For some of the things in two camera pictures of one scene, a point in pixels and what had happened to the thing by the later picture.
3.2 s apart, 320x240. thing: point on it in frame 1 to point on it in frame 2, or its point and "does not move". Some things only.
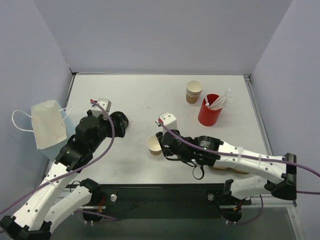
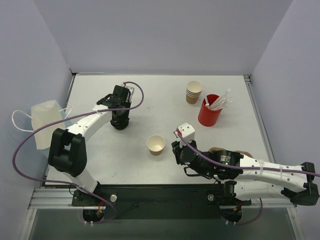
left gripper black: (119, 121) to (119, 124)
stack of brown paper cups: (193, 90) does not move
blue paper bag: (53, 127) does not move
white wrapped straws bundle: (220, 102) does not move
